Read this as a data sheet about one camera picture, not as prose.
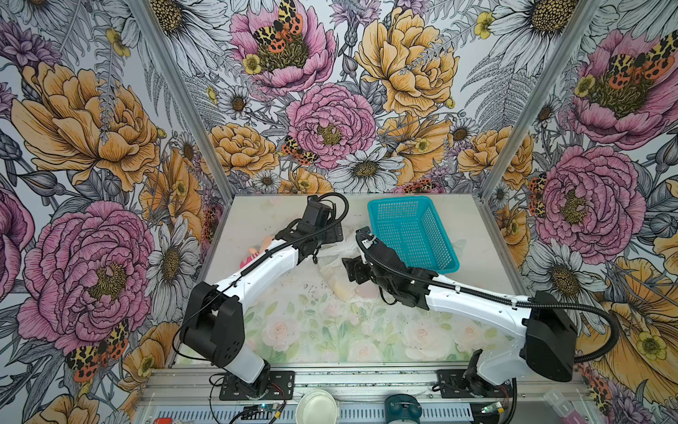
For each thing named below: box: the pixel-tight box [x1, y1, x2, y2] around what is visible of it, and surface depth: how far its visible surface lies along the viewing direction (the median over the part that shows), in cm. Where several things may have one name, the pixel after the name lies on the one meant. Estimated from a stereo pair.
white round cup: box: [294, 388, 339, 424], surface depth 72 cm
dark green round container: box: [384, 393, 423, 424], surface depth 65 cm
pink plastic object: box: [542, 390, 589, 424], surface depth 71 cm
